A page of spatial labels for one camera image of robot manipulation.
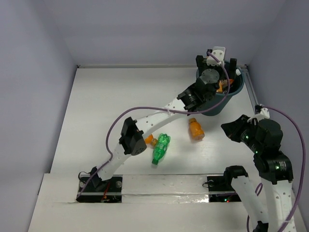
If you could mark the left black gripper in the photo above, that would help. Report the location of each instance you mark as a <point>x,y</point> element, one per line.
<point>200,61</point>

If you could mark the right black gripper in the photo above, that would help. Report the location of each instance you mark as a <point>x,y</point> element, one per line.
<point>232,128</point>

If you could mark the tall orange bottle white cap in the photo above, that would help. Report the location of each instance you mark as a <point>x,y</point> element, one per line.
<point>223,84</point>

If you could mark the small orange juice bottle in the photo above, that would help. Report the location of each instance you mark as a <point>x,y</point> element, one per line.
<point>196,130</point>

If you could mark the crushed green plastic bottle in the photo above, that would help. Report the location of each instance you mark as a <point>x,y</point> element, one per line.
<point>160,146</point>

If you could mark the small orange bottle white label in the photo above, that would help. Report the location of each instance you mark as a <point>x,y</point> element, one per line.
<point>150,140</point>

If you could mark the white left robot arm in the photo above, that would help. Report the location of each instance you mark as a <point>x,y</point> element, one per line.
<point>208,95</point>

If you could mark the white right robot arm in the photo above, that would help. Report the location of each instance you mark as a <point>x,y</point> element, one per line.
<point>276,173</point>

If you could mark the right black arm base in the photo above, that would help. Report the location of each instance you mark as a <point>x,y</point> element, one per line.
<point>219,191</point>

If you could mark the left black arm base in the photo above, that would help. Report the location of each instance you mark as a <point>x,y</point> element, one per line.
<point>109,191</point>

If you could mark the dark teal plastic bin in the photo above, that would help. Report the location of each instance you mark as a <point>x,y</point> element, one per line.
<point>216,105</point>

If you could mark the silver tape strip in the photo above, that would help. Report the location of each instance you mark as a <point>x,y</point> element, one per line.
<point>164,189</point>

